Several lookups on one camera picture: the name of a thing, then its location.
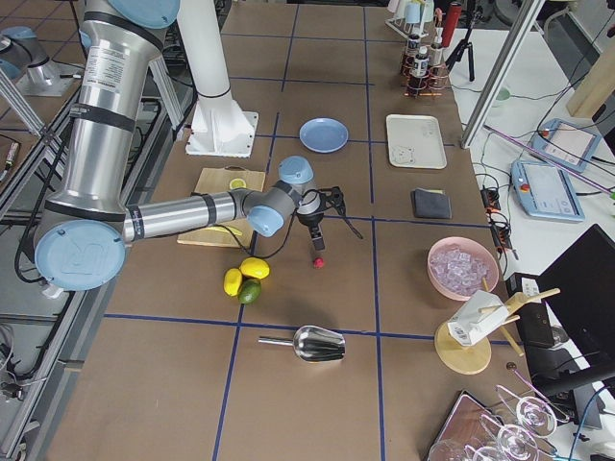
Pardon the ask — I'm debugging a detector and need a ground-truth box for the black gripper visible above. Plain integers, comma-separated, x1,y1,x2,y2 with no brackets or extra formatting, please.
297,189,326,253

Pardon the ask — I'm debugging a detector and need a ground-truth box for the blue plastic plate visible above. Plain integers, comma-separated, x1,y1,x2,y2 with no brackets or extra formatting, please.
299,117,349,154

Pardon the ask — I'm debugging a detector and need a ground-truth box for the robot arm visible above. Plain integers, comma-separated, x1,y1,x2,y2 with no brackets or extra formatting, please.
34,1,325,291

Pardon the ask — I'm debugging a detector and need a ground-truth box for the yellow lemon large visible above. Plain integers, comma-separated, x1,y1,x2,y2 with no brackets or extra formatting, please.
239,256,271,279

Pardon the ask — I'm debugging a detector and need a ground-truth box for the wooden cutting board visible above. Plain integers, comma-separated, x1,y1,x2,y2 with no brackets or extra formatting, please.
177,167,266,248

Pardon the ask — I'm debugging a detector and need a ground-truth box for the yellow lemon small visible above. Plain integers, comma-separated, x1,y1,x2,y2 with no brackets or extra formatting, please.
223,268,243,297

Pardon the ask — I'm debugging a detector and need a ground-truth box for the metal ice scoop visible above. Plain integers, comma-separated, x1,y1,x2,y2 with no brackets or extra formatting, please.
258,326,346,363

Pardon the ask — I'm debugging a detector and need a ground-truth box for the half lemon slice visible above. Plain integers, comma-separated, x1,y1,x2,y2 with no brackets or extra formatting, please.
229,178,247,189

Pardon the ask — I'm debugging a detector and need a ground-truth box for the cream bear tray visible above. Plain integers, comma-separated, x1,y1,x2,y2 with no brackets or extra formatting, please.
385,114,447,170

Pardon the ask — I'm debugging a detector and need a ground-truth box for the pink bowl with ice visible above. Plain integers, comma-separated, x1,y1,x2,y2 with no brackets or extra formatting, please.
427,236,500,301

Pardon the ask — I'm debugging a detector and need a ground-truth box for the white paper carton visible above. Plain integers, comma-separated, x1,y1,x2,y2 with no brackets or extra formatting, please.
447,290,508,347

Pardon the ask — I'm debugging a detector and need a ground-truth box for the wooden paper towel stand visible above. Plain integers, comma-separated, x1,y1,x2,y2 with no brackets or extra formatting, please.
434,288,560,375

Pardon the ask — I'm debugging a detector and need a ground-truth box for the tea bottle middle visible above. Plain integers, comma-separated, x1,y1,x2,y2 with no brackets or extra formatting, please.
411,46,429,90

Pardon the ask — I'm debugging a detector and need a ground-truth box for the tea bottle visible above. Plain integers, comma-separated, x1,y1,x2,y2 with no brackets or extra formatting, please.
411,46,429,90
429,27,443,67
405,34,421,68

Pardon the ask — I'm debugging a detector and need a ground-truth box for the tea bottle front left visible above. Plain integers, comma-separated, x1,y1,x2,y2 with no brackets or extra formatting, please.
405,34,421,68

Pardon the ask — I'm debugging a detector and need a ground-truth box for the tea bottle right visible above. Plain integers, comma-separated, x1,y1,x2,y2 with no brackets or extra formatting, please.
429,27,443,67

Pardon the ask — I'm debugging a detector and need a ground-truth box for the blue teach pendant near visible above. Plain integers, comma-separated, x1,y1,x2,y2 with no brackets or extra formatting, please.
510,160,585,223

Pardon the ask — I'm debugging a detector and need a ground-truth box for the blue teach pendant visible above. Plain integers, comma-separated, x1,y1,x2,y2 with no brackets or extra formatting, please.
529,118,603,173
510,160,585,223

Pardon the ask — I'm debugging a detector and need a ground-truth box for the green bowl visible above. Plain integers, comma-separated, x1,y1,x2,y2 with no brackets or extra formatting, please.
492,86,511,108

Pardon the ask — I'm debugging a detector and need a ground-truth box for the black monitor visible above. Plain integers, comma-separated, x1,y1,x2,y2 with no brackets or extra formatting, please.
518,224,614,397

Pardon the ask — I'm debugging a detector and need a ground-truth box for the blue teach pendant far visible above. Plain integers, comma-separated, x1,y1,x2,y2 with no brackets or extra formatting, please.
529,118,603,173

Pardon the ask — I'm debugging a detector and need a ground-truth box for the red cylinder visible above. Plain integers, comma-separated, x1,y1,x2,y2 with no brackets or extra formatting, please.
441,1,462,48

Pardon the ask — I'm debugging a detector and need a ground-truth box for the wine glass near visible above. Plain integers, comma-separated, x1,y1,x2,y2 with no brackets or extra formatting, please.
480,413,556,460

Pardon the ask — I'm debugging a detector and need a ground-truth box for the wine glass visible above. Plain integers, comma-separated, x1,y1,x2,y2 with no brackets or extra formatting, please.
480,413,556,460
496,384,570,439

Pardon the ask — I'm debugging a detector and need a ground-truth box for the wine glass far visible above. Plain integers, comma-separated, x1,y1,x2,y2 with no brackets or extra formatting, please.
496,384,570,439

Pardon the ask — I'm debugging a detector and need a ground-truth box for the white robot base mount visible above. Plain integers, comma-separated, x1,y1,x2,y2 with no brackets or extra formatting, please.
178,0,258,158

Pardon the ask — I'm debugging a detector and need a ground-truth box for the copper wire bottle rack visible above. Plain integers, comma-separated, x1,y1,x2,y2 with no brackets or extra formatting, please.
400,44,449,98

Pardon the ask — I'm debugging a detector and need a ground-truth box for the white wire cup rack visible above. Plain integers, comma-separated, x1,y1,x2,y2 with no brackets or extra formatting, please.
385,0,435,37

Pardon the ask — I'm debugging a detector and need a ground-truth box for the black camera tripod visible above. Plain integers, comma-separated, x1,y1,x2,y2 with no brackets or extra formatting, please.
445,7,482,82

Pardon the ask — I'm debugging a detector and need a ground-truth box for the aluminium frame post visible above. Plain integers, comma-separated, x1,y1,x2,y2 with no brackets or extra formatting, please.
460,0,545,149

